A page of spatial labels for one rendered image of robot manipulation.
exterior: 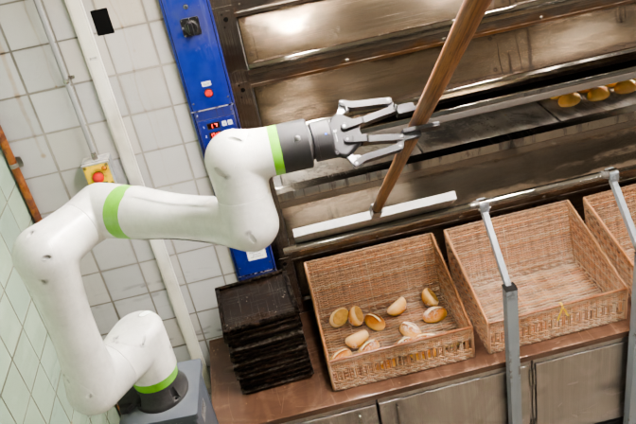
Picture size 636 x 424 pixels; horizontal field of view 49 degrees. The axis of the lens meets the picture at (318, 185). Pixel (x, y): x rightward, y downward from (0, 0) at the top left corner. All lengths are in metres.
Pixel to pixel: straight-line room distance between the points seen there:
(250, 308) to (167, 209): 1.28
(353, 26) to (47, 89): 1.07
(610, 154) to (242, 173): 2.14
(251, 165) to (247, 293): 1.52
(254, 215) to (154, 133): 1.37
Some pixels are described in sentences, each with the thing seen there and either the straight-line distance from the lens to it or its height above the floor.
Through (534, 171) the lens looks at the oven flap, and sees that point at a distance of 3.00.
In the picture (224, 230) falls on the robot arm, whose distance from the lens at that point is 1.30.
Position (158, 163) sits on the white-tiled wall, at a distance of 2.65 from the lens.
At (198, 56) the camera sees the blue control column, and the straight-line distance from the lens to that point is 2.46.
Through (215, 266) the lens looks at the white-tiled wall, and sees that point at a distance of 2.88.
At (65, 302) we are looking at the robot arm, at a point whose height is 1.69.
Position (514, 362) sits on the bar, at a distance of 2.70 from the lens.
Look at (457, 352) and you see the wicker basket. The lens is 2.72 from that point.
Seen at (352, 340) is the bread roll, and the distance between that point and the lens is 2.80.
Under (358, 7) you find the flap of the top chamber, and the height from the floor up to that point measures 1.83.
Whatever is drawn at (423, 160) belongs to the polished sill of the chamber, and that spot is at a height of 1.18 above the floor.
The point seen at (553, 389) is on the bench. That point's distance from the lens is 2.96.
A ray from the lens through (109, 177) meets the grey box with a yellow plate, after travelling 2.60.
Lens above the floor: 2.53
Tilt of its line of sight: 30 degrees down
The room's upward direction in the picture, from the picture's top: 11 degrees counter-clockwise
